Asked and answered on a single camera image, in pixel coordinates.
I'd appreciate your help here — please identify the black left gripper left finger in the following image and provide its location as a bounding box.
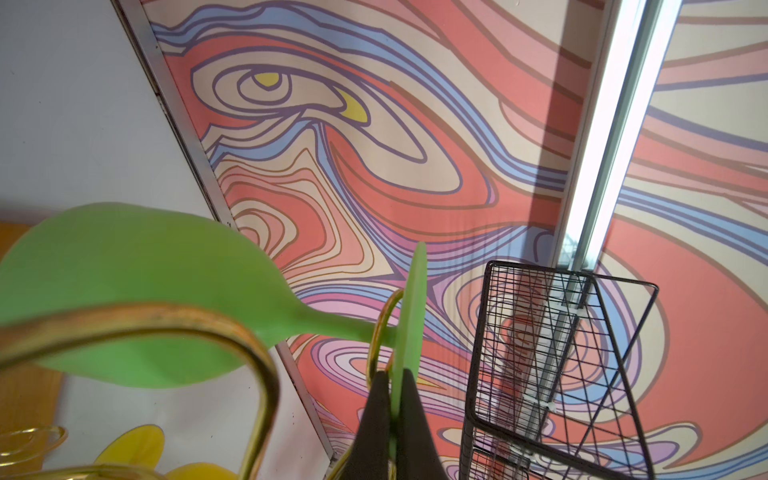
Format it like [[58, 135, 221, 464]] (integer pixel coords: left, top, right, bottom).
[[341, 371, 391, 480]]

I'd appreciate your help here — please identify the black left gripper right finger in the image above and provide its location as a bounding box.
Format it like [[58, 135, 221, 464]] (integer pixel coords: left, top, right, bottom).
[[397, 369, 447, 480]]

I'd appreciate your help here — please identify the yellow plastic wine glass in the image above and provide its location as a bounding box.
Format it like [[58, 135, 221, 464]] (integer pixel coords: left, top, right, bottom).
[[94, 424, 238, 480]]

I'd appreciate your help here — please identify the green plastic wine glass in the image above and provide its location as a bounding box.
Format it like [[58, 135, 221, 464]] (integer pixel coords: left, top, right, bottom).
[[1, 203, 427, 397]]

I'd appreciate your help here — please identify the wooden rack base board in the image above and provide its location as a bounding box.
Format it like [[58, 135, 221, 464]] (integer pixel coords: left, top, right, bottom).
[[0, 221, 64, 475]]

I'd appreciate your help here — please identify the black wire basket left wall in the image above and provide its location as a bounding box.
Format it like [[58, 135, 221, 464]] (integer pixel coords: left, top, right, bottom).
[[459, 260, 659, 479]]

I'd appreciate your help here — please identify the gold wire glass rack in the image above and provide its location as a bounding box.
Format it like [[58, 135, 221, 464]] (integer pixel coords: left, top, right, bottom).
[[0, 289, 406, 480]]

